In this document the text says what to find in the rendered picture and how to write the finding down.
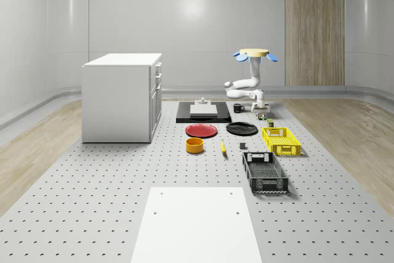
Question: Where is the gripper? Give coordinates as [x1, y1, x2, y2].
[250, 101, 271, 116]

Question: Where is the black plate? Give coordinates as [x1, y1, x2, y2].
[225, 121, 260, 137]

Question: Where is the yellow basket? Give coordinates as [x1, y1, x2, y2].
[262, 126, 302, 156]

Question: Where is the drone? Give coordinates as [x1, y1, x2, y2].
[232, 48, 279, 63]

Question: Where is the red plate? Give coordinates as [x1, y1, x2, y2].
[185, 123, 219, 139]

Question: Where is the dark grey basket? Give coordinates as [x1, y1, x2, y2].
[241, 151, 291, 195]

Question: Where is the yellow bowl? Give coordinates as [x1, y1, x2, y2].
[185, 137, 205, 154]

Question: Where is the white board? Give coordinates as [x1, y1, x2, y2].
[130, 186, 263, 263]

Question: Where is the white cabinet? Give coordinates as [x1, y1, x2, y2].
[81, 52, 163, 145]

